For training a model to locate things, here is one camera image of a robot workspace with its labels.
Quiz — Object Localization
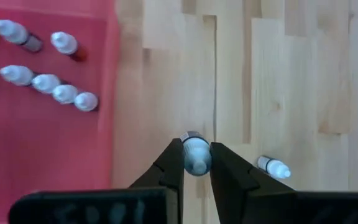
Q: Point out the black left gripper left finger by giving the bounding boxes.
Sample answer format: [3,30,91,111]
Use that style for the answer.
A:
[7,138,185,224]

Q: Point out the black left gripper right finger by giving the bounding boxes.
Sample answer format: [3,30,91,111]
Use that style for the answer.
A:
[209,142,358,224]

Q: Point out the small dark dropper bottle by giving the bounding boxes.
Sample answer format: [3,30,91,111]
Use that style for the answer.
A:
[0,19,44,53]
[31,73,62,95]
[180,131,213,177]
[73,91,99,113]
[52,84,80,105]
[256,155,291,180]

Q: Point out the small red dropper bottle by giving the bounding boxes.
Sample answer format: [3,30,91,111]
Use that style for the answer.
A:
[0,64,35,87]
[50,30,88,62]

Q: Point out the pink plastic tray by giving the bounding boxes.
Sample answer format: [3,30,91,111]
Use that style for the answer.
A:
[0,0,121,223]

